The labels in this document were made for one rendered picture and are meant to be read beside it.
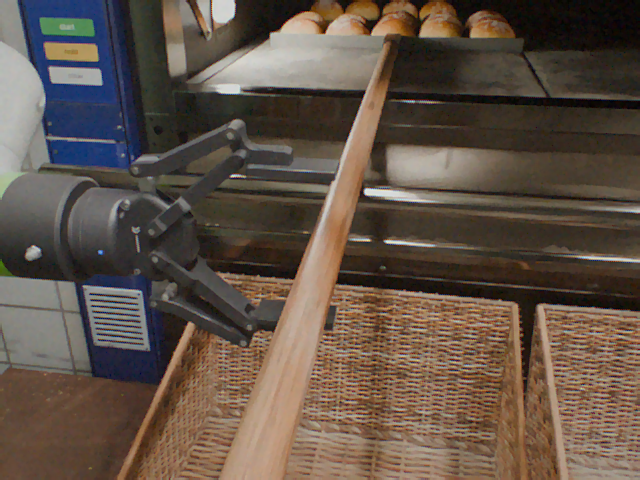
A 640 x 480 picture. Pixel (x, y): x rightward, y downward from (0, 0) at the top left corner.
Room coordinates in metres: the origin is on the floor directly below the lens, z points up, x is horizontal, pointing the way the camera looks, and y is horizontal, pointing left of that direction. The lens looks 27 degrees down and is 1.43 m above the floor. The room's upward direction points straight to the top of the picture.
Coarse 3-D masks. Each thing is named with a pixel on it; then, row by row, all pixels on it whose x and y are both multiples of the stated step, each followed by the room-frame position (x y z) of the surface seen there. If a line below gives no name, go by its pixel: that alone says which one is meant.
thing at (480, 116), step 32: (192, 96) 1.07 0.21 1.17; (224, 96) 1.06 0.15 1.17; (256, 96) 1.05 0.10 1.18; (288, 96) 1.04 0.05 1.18; (320, 96) 1.03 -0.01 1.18; (352, 96) 1.03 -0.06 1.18; (416, 96) 1.03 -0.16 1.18; (448, 96) 1.03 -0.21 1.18; (480, 96) 1.03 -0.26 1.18; (512, 96) 1.03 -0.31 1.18; (512, 128) 0.98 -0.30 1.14; (544, 128) 0.97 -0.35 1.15; (576, 128) 0.96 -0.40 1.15; (608, 128) 0.95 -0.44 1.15
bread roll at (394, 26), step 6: (378, 24) 1.50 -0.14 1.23; (384, 24) 1.49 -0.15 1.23; (390, 24) 1.48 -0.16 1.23; (396, 24) 1.48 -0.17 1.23; (402, 24) 1.48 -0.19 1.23; (408, 24) 1.49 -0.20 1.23; (378, 30) 1.49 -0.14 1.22; (384, 30) 1.48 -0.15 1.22; (390, 30) 1.47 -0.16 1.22; (396, 30) 1.47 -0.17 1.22; (402, 30) 1.47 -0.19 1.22; (408, 30) 1.47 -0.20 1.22; (414, 30) 1.49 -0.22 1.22; (414, 36) 1.48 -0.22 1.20
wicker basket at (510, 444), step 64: (384, 320) 0.96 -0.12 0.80; (448, 320) 0.94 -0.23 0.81; (512, 320) 0.89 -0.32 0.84; (192, 384) 0.89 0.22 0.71; (320, 384) 0.94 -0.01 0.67; (512, 384) 0.79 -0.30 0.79; (192, 448) 0.86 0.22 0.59; (320, 448) 0.86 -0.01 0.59; (384, 448) 0.86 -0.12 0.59; (448, 448) 0.86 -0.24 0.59; (512, 448) 0.71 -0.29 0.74
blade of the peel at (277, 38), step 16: (464, 32) 1.66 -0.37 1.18; (368, 48) 1.47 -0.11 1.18; (400, 48) 1.46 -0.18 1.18; (416, 48) 1.45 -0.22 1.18; (432, 48) 1.45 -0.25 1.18; (448, 48) 1.44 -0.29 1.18; (464, 48) 1.43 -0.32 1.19; (480, 48) 1.43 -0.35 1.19; (496, 48) 1.42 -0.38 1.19; (512, 48) 1.42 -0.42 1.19
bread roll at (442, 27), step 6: (432, 24) 1.47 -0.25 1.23; (438, 24) 1.47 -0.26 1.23; (444, 24) 1.47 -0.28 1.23; (450, 24) 1.47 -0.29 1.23; (456, 24) 1.48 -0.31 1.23; (420, 30) 1.49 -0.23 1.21; (426, 30) 1.47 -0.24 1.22; (432, 30) 1.46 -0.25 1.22; (438, 30) 1.46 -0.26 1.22; (444, 30) 1.46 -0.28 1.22; (450, 30) 1.46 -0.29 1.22; (456, 30) 1.46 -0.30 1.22; (420, 36) 1.48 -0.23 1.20; (426, 36) 1.47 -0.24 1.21; (432, 36) 1.46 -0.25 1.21; (438, 36) 1.45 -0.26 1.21; (444, 36) 1.45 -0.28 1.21; (450, 36) 1.45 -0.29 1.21; (456, 36) 1.45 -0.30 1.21; (462, 36) 1.46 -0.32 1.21
